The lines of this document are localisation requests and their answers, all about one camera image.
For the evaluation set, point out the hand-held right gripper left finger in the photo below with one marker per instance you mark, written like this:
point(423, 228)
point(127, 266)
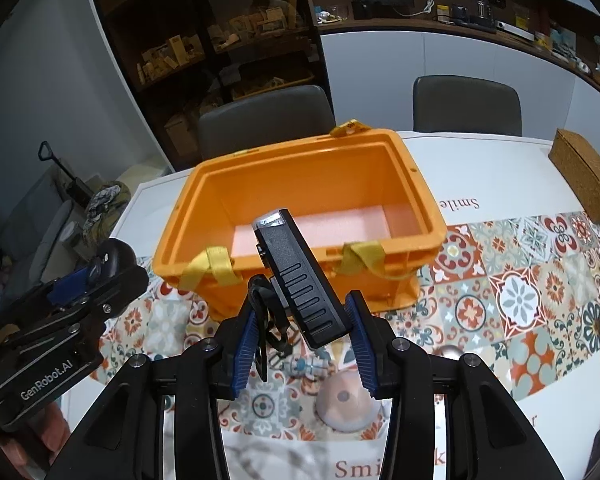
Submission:
point(242, 347)

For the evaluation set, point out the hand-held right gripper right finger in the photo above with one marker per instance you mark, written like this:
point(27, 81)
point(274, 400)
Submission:
point(362, 347)

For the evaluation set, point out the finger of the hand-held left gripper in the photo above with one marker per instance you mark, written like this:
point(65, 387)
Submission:
point(72, 287)
point(122, 285)

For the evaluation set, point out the black round object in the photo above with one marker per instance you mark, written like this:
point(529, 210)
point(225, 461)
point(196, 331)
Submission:
point(115, 255)

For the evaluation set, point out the small white blue toy figure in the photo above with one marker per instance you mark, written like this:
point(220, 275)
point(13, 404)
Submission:
point(307, 366)

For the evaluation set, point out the silver egg-shaped speaker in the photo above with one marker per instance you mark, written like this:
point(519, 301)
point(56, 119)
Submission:
point(446, 351)

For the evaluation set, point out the orange plastic crate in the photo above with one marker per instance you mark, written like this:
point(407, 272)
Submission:
point(290, 170)

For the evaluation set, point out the person's left hand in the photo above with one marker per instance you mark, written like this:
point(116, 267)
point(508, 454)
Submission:
point(55, 430)

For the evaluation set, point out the grey sofa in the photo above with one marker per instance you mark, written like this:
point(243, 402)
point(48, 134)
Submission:
point(45, 240)

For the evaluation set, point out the pink dome-shaped object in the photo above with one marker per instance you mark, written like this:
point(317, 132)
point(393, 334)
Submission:
point(345, 400)

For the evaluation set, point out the patterned fabric bag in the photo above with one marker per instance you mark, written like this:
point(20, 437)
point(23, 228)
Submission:
point(100, 205)

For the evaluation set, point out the cardboard box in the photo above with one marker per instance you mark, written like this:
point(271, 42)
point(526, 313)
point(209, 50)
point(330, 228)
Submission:
point(180, 135)

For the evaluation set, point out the grey chair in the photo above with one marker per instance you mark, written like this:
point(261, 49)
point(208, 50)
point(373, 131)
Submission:
point(465, 105)
point(265, 115)

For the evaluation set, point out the dark wooden display cabinet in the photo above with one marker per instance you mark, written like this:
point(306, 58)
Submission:
point(130, 35)

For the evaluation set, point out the brown woven box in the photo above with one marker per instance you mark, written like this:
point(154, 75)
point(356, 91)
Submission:
point(585, 175)

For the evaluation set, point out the wooden wall shelf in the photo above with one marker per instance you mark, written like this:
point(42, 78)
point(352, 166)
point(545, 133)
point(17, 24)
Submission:
point(405, 24)

